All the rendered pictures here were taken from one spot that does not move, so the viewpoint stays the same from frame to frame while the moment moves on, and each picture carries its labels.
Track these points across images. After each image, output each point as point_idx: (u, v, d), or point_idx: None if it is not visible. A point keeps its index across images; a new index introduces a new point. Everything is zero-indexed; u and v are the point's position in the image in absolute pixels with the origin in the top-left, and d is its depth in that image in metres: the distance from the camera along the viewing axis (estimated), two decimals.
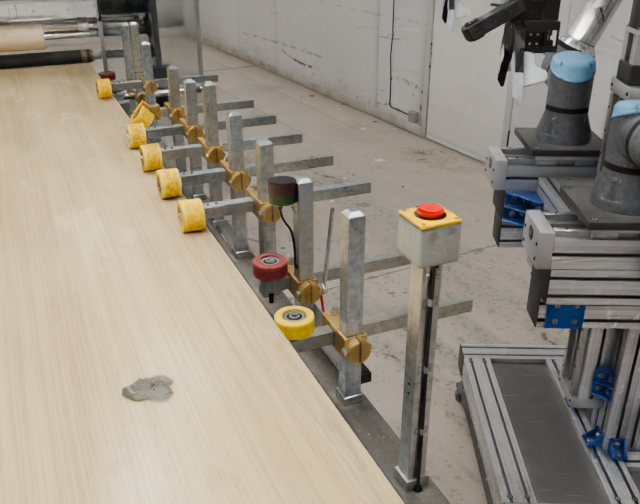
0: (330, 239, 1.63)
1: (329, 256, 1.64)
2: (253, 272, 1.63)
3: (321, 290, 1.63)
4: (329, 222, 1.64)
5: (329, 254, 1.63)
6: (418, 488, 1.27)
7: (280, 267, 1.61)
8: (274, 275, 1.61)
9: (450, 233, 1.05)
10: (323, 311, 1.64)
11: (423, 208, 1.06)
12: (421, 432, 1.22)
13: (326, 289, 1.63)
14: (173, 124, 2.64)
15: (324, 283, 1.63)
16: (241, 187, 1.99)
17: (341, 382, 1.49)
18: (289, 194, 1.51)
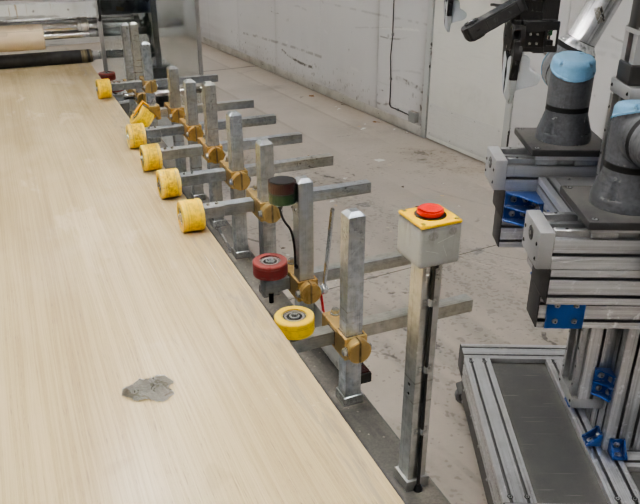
0: (330, 239, 1.63)
1: (329, 256, 1.64)
2: (253, 272, 1.63)
3: (321, 290, 1.63)
4: (329, 222, 1.64)
5: (329, 254, 1.63)
6: (418, 488, 1.27)
7: (280, 267, 1.61)
8: (274, 275, 1.61)
9: (450, 233, 1.05)
10: (323, 311, 1.64)
11: (423, 208, 1.06)
12: (421, 432, 1.22)
13: (326, 289, 1.63)
14: (173, 124, 2.64)
15: (324, 283, 1.63)
16: (241, 187, 1.99)
17: (341, 382, 1.49)
18: (289, 194, 1.51)
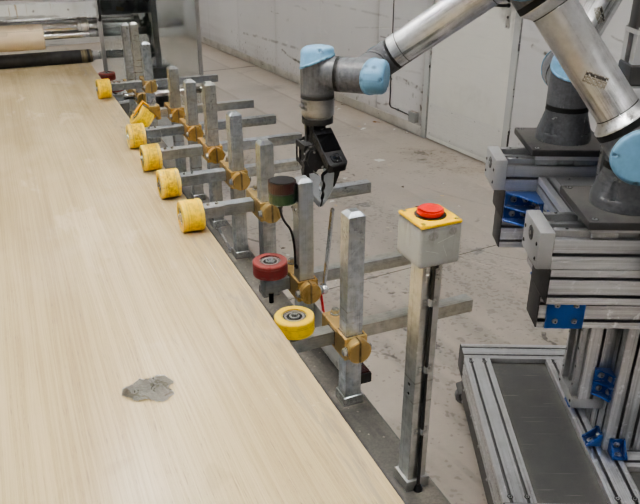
0: (330, 239, 1.63)
1: (329, 256, 1.64)
2: (253, 272, 1.63)
3: (321, 290, 1.63)
4: (329, 222, 1.64)
5: (329, 254, 1.63)
6: (418, 488, 1.27)
7: (280, 267, 1.61)
8: (274, 275, 1.61)
9: (450, 233, 1.05)
10: (323, 311, 1.64)
11: (423, 208, 1.06)
12: (421, 432, 1.22)
13: (326, 289, 1.63)
14: (173, 124, 2.64)
15: (324, 283, 1.63)
16: (241, 187, 1.99)
17: (341, 382, 1.49)
18: (289, 194, 1.51)
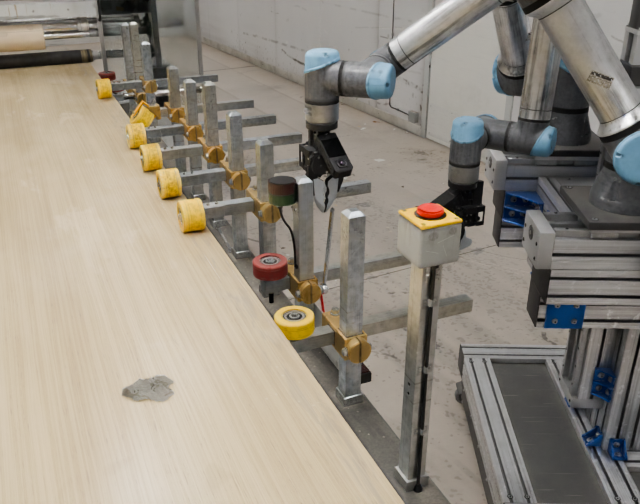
0: (330, 239, 1.63)
1: (329, 256, 1.64)
2: (253, 272, 1.63)
3: (321, 290, 1.63)
4: (329, 222, 1.64)
5: (329, 254, 1.63)
6: (418, 488, 1.27)
7: (280, 267, 1.61)
8: (274, 275, 1.61)
9: (450, 233, 1.05)
10: (323, 311, 1.64)
11: (423, 208, 1.06)
12: (421, 432, 1.22)
13: (326, 289, 1.63)
14: (173, 124, 2.64)
15: (324, 283, 1.63)
16: (241, 187, 1.99)
17: (341, 382, 1.49)
18: (289, 194, 1.51)
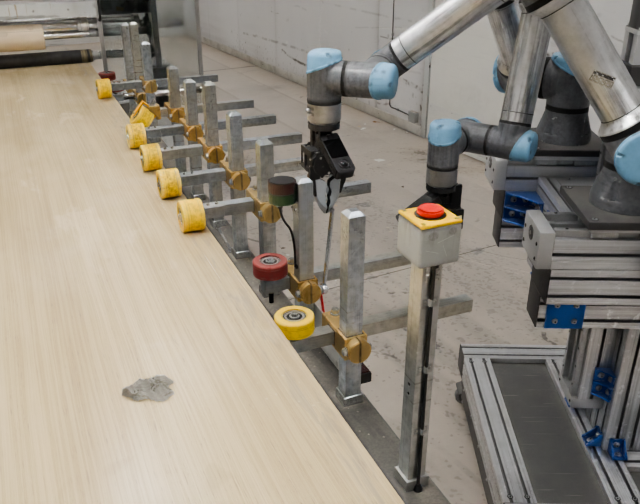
0: (330, 239, 1.63)
1: (329, 256, 1.64)
2: (253, 272, 1.63)
3: (321, 290, 1.63)
4: (329, 222, 1.64)
5: (329, 254, 1.63)
6: (418, 488, 1.27)
7: (280, 267, 1.61)
8: (274, 275, 1.61)
9: (450, 233, 1.05)
10: (323, 311, 1.64)
11: (423, 208, 1.06)
12: (421, 432, 1.22)
13: (326, 289, 1.63)
14: (173, 124, 2.64)
15: (324, 283, 1.63)
16: (241, 187, 1.99)
17: (341, 382, 1.49)
18: (289, 194, 1.51)
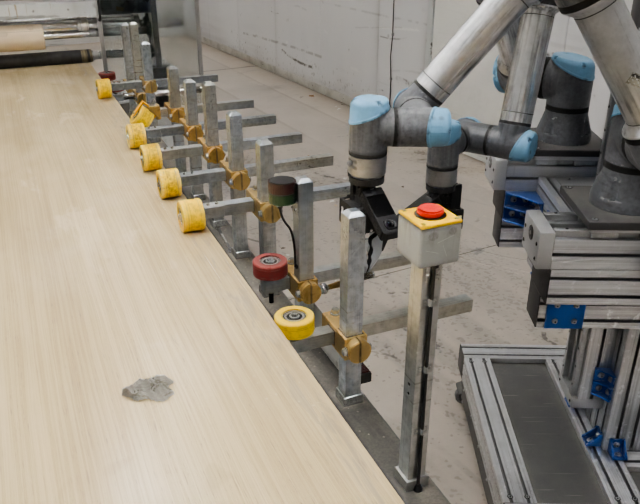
0: None
1: None
2: (253, 272, 1.63)
3: (320, 294, 1.64)
4: None
5: None
6: (418, 488, 1.27)
7: (280, 267, 1.61)
8: (274, 275, 1.61)
9: (450, 233, 1.05)
10: None
11: (423, 208, 1.06)
12: (421, 432, 1.22)
13: (325, 294, 1.64)
14: (173, 124, 2.64)
15: (326, 290, 1.63)
16: (241, 187, 1.99)
17: (341, 382, 1.49)
18: (289, 194, 1.51)
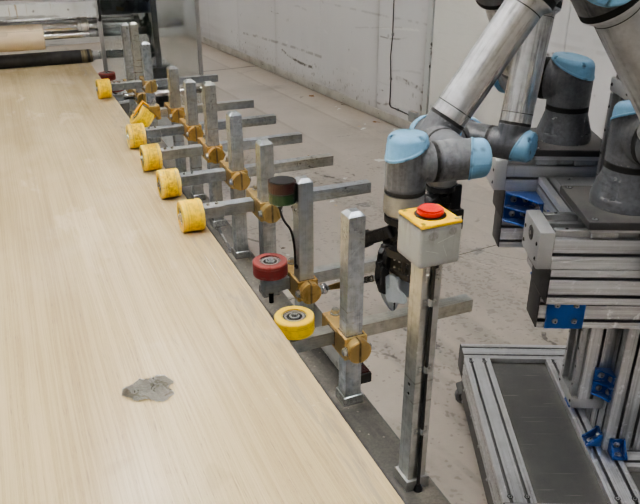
0: None
1: None
2: (253, 272, 1.63)
3: (320, 294, 1.64)
4: (363, 279, 1.52)
5: None
6: (418, 488, 1.27)
7: (280, 267, 1.61)
8: (274, 275, 1.61)
9: (450, 233, 1.05)
10: None
11: (423, 208, 1.06)
12: (421, 432, 1.22)
13: (325, 294, 1.64)
14: (173, 124, 2.64)
15: (326, 290, 1.63)
16: (241, 187, 1.99)
17: (341, 382, 1.49)
18: (289, 194, 1.51)
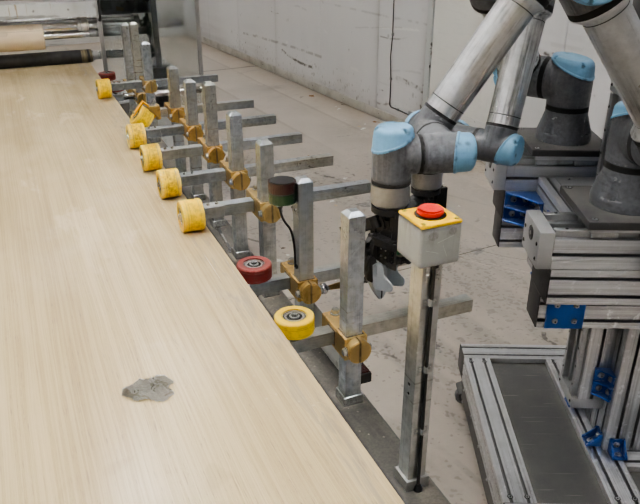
0: None
1: None
2: None
3: (320, 294, 1.64)
4: (363, 279, 1.52)
5: None
6: (418, 488, 1.27)
7: (264, 270, 1.60)
8: (258, 278, 1.60)
9: (450, 233, 1.05)
10: None
11: (423, 208, 1.06)
12: (421, 432, 1.22)
13: (325, 294, 1.64)
14: (173, 124, 2.64)
15: (326, 290, 1.63)
16: (241, 187, 1.99)
17: (341, 382, 1.49)
18: (289, 194, 1.51)
